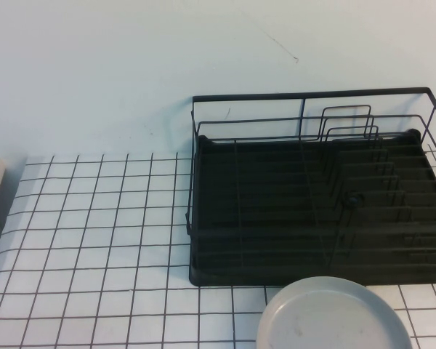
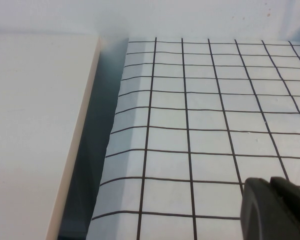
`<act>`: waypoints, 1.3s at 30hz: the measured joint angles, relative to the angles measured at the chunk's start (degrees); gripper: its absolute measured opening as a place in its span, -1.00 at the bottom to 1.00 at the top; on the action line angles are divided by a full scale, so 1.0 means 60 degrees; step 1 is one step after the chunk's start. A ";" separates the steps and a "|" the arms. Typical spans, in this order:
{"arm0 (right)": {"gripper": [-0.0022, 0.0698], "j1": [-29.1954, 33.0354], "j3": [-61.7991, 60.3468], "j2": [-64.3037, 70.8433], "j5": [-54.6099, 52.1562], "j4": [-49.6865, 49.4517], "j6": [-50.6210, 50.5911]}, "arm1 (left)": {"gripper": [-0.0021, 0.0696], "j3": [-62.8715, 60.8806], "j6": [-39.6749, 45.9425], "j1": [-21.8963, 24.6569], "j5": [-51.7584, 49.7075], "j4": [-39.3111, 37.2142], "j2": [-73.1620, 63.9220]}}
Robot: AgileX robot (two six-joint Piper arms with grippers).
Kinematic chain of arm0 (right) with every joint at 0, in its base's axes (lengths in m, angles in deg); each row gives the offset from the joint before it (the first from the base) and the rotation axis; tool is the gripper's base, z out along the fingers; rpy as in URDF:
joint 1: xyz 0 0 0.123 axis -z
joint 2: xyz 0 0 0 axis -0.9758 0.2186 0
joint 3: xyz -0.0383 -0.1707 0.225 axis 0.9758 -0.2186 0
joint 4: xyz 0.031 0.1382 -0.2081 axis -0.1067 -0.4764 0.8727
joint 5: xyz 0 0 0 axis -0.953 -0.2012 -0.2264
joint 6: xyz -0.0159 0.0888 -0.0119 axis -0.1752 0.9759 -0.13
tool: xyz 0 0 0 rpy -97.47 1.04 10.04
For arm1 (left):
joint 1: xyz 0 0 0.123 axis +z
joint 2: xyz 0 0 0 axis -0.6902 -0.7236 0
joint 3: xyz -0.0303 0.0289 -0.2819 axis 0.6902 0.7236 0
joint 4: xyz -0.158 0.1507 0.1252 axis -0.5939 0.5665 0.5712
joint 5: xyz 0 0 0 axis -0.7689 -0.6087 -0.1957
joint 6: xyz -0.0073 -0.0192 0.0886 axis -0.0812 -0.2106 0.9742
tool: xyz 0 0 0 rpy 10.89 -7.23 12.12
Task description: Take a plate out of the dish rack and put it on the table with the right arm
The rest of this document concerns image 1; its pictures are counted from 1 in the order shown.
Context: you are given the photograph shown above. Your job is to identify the black plastic drip tray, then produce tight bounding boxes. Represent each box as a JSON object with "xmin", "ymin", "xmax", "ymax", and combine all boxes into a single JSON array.
[{"xmin": 188, "ymin": 129, "xmax": 436, "ymax": 288}]

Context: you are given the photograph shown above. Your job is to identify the black wire dish rack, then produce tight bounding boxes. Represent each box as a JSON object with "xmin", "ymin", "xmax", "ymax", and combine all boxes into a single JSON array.
[{"xmin": 184, "ymin": 86, "xmax": 436, "ymax": 288}]

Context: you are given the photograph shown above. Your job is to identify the grey round plate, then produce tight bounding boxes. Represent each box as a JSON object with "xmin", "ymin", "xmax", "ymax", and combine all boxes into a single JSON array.
[{"xmin": 256, "ymin": 276, "xmax": 413, "ymax": 349}]

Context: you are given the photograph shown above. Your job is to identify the white checked tablecloth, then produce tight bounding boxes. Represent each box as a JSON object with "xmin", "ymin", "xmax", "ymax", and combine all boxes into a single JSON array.
[{"xmin": 0, "ymin": 153, "xmax": 436, "ymax": 349}]

